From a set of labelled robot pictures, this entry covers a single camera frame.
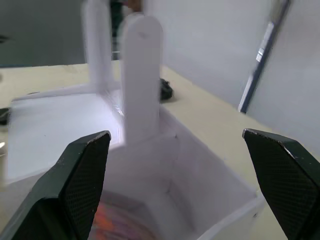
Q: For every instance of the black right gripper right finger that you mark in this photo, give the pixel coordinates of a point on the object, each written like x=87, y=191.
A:
x=285, y=180

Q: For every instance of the orange patterned item in organizer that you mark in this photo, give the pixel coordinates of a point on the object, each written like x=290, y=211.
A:
x=120, y=220

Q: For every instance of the dark object at table edge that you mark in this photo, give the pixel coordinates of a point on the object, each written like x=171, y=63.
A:
x=3, y=116

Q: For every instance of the small black object on table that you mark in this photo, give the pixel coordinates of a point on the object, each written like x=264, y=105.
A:
x=165, y=90

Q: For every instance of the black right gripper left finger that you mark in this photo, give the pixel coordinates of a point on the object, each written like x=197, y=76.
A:
x=72, y=180

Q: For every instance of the grey metal partition post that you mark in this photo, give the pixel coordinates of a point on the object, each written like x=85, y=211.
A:
x=260, y=57

